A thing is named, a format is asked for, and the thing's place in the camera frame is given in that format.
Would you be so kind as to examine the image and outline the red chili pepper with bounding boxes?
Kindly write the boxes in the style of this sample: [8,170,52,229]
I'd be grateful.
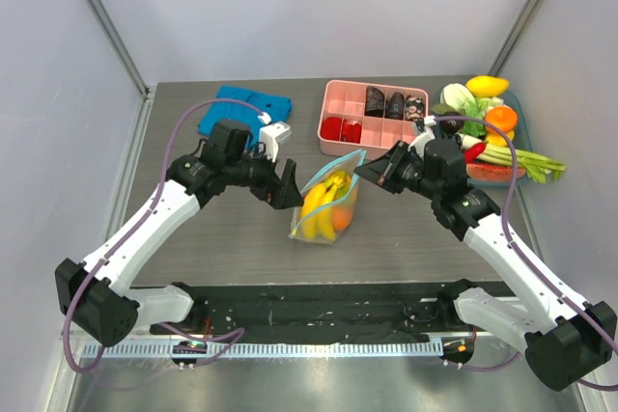
[463,142,487,164]

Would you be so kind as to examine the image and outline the pink compartment tray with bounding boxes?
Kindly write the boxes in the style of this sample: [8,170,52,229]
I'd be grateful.
[317,80,430,159]

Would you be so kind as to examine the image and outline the blue folded cloth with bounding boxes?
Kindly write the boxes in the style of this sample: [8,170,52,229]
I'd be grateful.
[197,86,293,147]

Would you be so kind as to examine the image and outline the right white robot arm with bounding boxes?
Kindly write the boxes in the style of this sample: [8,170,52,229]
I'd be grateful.
[354,139,617,391]

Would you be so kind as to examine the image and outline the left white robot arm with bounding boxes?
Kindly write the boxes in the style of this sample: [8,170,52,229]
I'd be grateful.
[55,154,302,347]

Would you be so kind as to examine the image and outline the purple cable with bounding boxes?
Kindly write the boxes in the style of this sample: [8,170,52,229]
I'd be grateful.
[424,115,618,392]
[62,97,274,374]

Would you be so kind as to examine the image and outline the yellow mango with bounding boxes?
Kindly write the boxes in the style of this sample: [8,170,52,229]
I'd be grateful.
[465,75,510,97]

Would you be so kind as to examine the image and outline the dark avocado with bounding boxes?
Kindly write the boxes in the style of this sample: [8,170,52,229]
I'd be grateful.
[439,111,464,135]

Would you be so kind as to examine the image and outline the yellow lemon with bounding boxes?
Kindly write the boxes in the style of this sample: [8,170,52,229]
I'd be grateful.
[485,130,515,147]

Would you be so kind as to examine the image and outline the red item in tray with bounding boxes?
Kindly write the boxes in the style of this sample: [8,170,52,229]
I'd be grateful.
[320,116,343,141]
[340,119,362,144]

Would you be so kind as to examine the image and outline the green celery stalks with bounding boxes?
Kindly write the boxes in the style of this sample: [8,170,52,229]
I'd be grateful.
[478,145,568,184]

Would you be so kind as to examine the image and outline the dark patterned roll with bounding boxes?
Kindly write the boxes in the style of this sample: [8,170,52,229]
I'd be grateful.
[384,92,407,121]
[364,86,385,118]

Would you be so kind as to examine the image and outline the white cabbage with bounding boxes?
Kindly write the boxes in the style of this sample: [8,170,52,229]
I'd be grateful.
[440,83,476,111]

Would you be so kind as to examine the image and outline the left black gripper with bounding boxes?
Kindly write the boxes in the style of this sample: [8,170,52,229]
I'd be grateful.
[225,142,304,209]

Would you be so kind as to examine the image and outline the clear zip top bag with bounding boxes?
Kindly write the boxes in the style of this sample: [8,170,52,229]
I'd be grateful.
[289,150,366,244]

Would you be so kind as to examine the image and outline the yellow banana bunch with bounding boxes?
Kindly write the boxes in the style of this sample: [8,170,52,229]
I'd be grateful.
[298,170,352,242]

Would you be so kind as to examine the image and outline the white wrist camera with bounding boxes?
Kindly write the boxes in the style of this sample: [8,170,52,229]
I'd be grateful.
[410,116,436,158]
[259,122,292,162]

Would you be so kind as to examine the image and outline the orange fruit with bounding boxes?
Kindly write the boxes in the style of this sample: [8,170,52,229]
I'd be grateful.
[331,206,353,233]

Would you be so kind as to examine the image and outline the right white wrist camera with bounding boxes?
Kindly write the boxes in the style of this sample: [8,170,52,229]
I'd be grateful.
[410,116,436,158]

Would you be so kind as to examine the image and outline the teal fruit tray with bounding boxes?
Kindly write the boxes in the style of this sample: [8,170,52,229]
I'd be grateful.
[434,86,535,189]

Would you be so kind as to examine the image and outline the watermelon slice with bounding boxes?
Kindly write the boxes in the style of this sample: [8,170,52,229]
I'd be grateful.
[466,163,514,183]

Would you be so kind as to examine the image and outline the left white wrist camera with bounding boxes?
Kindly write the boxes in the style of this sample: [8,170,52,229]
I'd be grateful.
[259,122,292,162]

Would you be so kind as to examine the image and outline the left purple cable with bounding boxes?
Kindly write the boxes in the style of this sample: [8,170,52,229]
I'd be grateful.
[62,97,274,374]

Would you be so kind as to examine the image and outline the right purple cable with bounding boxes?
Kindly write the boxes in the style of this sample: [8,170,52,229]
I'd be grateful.
[424,115,618,392]

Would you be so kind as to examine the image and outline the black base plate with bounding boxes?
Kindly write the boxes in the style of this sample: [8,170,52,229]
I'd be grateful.
[149,281,484,343]

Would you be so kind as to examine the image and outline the white leek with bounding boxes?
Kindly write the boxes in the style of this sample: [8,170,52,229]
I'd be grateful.
[457,134,484,151]

